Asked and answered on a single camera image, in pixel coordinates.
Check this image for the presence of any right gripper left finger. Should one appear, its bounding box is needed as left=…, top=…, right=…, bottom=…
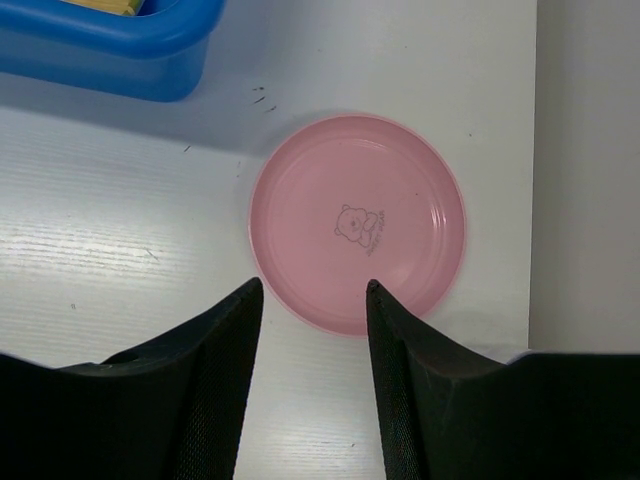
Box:
left=1, top=279, right=264, bottom=479

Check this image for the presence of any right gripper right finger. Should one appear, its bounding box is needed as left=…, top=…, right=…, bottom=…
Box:
left=366, top=281, right=639, bottom=479

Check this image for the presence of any woven bamboo mat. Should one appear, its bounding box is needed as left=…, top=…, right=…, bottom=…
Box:
left=64, top=0, right=145, bottom=16

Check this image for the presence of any blue plastic bin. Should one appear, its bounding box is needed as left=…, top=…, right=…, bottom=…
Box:
left=1, top=0, right=225, bottom=102

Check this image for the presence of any pink plastic plate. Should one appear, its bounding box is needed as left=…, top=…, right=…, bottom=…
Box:
left=248, top=113, right=467, bottom=337

